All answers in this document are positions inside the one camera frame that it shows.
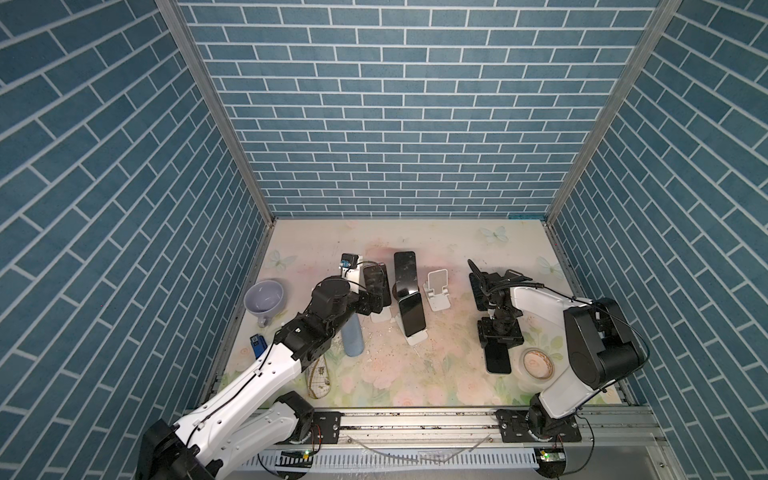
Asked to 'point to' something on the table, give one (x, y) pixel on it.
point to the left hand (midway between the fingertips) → (372, 280)
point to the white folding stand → (436, 289)
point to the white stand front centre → (415, 340)
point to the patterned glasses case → (317, 378)
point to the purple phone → (375, 280)
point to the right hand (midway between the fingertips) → (491, 341)
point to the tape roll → (537, 364)
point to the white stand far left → (384, 316)
